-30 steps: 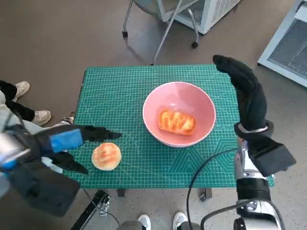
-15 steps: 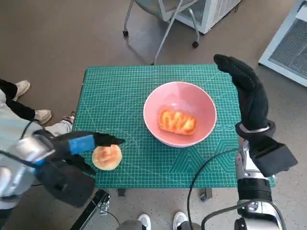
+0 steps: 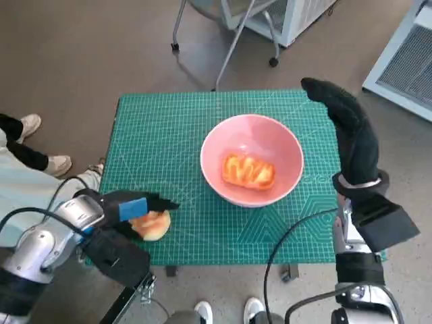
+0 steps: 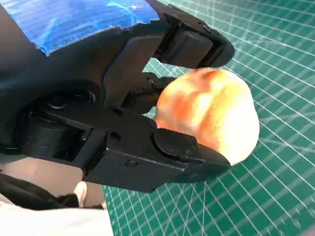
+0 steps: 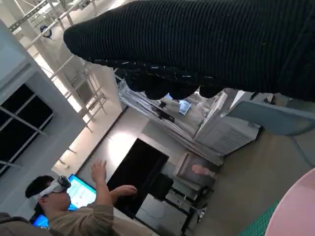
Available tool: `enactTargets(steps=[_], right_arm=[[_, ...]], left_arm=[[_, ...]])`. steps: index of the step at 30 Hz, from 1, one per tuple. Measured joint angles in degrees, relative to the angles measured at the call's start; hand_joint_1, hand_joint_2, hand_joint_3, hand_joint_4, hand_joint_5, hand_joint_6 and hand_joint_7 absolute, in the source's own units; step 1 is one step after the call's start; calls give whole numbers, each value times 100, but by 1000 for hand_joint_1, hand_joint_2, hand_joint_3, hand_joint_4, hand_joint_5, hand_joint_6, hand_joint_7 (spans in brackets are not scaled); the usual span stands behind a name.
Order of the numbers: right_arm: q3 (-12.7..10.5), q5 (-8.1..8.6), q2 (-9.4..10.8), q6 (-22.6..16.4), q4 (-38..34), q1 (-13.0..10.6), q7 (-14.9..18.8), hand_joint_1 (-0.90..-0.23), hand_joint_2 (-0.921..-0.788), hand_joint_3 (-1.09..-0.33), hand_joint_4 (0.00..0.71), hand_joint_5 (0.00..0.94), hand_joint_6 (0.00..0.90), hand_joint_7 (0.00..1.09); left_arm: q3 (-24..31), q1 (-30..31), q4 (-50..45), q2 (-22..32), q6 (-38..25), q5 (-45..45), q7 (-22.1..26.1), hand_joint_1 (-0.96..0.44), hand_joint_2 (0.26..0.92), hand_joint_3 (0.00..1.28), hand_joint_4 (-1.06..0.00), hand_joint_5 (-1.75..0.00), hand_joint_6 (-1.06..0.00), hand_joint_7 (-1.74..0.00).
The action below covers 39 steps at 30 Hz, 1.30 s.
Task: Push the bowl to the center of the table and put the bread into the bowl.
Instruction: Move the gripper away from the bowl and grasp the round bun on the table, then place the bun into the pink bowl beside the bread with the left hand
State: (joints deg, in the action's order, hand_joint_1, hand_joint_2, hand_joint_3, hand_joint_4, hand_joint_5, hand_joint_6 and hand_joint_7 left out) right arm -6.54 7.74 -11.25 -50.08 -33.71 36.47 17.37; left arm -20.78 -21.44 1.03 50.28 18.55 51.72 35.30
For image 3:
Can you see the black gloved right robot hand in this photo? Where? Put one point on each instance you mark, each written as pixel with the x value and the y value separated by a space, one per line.
pixel 357 141

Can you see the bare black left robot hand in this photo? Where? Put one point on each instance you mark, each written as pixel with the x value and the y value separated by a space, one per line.
pixel 133 209

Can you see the round toy bread bun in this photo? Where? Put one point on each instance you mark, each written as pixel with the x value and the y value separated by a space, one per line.
pixel 155 226

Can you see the rectangular toy bread loaf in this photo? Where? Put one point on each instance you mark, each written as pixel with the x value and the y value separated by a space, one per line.
pixel 248 172

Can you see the pink bowl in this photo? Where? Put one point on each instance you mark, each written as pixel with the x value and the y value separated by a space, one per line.
pixel 236 135

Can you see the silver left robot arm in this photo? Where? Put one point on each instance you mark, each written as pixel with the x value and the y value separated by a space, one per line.
pixel 30 249

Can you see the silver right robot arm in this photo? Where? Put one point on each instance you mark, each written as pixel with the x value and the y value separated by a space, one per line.
pixel 357 270

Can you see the white cabinet with grey grille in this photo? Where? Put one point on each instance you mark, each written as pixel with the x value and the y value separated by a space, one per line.
pixel 405 67

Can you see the black metal stand bar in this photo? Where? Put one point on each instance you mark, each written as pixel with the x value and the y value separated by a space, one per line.
pixel 125 303

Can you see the person with white shoes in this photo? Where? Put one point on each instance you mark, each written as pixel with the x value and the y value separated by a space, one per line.
pixel 202 308

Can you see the green cutting mat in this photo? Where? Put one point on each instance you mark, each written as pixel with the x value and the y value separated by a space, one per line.
pixel 202 101

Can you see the white appliance with grille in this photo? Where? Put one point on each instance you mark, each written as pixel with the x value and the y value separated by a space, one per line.
pixel 303 20

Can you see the grey office chair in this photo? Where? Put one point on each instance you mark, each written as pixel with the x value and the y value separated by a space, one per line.
pixel 206 8

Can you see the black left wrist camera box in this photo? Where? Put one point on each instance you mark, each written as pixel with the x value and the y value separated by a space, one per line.
pixel 114 256

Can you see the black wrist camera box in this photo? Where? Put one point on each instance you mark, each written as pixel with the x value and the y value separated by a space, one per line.
pixel 384 222
pixel 114 256

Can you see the grey table bracket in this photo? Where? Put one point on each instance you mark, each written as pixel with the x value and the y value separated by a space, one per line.
pixel 289 273
pixel 171 271

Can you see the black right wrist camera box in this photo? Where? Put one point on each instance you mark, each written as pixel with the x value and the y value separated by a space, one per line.
pixel 384 222

